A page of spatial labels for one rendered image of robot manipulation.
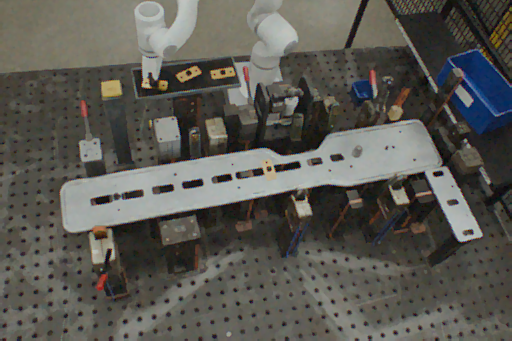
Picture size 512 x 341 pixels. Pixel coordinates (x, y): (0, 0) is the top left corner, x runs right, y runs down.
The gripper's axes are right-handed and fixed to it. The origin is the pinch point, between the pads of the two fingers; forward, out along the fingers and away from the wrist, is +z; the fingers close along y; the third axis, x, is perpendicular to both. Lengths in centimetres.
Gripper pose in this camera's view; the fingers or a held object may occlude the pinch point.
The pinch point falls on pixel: (154, 79)
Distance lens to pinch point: 177.3
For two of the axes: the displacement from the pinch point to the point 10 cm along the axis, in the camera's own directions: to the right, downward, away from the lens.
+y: -0.9, 8.3, -5.5
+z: -1.1, 5.4, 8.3
